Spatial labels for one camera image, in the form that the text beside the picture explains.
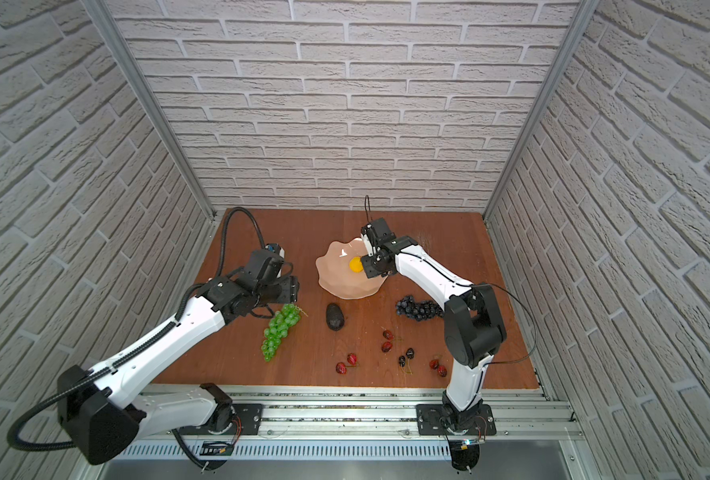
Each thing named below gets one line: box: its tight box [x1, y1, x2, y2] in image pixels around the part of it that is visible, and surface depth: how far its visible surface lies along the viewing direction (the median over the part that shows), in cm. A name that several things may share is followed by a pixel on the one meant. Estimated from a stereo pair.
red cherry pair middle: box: [381, 329, 395, 353], surface depth 87 cm
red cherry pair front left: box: [336, 353, 358, 374], surface depth 83 cm
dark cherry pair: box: [398, 347, 415, 367], surface depth 85 cm
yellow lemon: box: [349, 256, 364, 273], surface depth 102 cm
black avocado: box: [326, 303, 345, 331], surface depth 90 cm
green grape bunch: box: [261, 303, 301, 362], surface depth 87 cm
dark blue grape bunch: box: [396, 295, 445, 322], surface depth 91 cm
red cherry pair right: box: [429, 359, 447, 377], surface depth 83 cm
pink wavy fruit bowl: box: [315, 238, 388, 300], surface depth 102 cm
